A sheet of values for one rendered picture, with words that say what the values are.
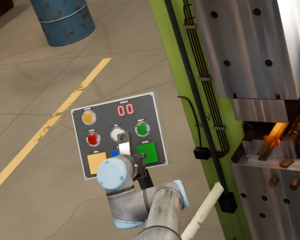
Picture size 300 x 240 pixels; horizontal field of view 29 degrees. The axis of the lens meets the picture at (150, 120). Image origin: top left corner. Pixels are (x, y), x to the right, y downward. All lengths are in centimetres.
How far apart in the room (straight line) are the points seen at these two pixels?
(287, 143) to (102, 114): 70
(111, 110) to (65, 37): 437
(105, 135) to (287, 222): 76
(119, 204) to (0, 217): 246
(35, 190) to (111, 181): 253
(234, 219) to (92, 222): 126
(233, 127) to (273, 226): 41
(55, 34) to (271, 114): 476
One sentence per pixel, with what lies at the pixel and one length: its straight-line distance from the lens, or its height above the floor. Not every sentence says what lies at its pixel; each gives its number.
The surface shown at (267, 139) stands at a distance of 208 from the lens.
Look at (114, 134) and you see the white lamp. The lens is 224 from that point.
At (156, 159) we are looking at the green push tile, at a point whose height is 99.
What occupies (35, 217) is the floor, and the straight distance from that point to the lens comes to 399.
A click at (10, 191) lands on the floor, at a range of 439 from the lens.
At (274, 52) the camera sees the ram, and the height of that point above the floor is 134.
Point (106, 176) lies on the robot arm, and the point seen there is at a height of 123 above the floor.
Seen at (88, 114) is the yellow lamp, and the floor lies 118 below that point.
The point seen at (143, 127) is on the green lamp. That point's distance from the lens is 220.
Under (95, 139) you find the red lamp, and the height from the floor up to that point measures 109.
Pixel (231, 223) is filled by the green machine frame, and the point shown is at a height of 39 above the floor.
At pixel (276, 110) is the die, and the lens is 203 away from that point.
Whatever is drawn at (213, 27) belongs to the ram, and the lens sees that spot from 195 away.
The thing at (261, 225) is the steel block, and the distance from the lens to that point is 234.
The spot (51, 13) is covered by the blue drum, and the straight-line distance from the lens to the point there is 650.
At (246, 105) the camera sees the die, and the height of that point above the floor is 114.
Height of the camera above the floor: 218
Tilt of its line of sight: 29 degrees down
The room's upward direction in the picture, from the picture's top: 20 degrees counter-clockwise
